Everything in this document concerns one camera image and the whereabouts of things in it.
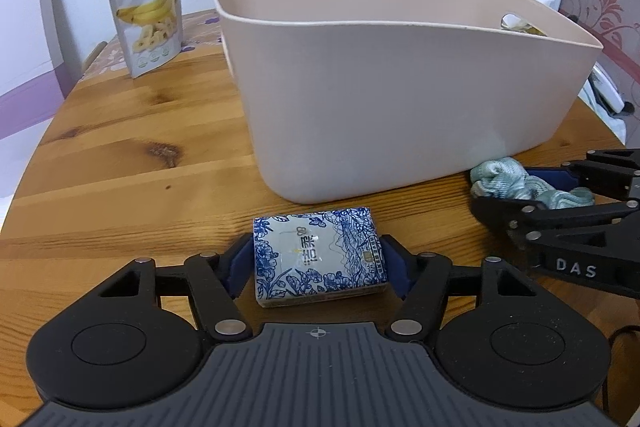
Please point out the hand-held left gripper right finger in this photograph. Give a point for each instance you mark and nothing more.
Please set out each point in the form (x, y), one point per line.
(395, 264)

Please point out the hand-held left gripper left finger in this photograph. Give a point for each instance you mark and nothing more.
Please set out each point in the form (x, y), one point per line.
(240, 264)

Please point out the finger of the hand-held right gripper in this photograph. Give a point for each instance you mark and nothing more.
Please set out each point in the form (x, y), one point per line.
(555, 178)
(505, 212)

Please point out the green white cloth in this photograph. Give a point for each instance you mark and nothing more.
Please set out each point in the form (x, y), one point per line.
(500, 179)

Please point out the blue floral tissue pack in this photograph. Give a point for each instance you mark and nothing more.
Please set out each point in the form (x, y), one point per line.
(320, 252)

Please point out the pink plastic storage bin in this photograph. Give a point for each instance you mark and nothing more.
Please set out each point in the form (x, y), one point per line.
(400, 107)

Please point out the white blood pressure monitor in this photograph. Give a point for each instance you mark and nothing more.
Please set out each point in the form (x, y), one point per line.
(607, 89)

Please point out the banana chips pouch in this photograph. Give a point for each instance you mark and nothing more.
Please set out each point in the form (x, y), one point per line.
(145, 7)

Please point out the pale lilac wooden panel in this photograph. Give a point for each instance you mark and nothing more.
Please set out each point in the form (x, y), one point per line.
(50, 7)

